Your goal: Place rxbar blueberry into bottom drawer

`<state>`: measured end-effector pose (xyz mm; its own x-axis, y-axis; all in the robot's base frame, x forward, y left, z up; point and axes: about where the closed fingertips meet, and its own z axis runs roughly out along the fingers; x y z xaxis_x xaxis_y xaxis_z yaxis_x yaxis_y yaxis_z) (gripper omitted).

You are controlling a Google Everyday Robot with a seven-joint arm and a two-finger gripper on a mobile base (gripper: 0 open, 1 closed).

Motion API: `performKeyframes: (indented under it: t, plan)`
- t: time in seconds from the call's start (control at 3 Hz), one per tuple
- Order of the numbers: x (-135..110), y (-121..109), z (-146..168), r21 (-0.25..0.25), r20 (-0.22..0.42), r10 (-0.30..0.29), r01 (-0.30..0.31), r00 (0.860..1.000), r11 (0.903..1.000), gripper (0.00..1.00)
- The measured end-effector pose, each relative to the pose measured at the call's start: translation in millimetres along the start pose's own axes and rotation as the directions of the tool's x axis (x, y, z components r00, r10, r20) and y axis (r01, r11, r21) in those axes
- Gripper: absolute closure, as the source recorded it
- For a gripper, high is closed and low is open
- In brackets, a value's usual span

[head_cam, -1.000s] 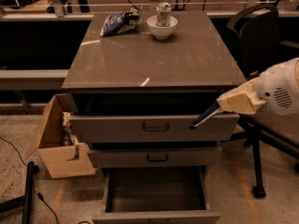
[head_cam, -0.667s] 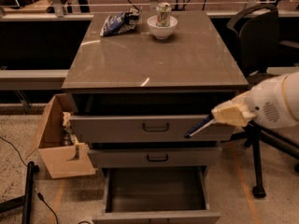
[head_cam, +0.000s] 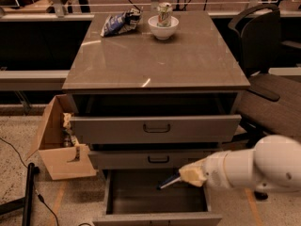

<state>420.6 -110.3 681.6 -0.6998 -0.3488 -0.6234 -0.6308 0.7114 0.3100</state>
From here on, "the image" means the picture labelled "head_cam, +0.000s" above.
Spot blue rxbar blueberry bar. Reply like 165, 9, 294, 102
156, 173, 181, 190

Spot green soda can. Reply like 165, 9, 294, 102
157, 2, 173, 27

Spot black floor cable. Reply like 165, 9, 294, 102
0, 137, 60, 226

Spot grey middle drawer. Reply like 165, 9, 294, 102
88, 149, 217, 170

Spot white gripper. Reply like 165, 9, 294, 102
179, 151, 230, 189

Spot grey bottom drawer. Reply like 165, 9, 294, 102
93, 169, 222, 226

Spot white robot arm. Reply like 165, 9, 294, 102
179, 135, 301, 193

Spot blue white chip bag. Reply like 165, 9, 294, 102
101, 8, 142, 37

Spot crumpled items in box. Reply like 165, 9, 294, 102
62, 113, 80, 162

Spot black stand pole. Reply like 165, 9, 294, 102
0, 163, 40, 226

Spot white ceramic bowl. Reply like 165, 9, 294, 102
148, 16, 179, 40

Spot grey top drawer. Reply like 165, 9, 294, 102
71, 115, 241, 144

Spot brown cardboard box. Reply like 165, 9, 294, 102
26, 95, 97, 180

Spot grey drawer cabinet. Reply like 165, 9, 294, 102
61, 9, 251, 171

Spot black office chair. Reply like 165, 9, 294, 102
221, 3, 301, 202

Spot grey drawer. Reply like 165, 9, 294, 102
93, 169, 222, 226
71, 115, 241, 144
88, 149, 217, 170

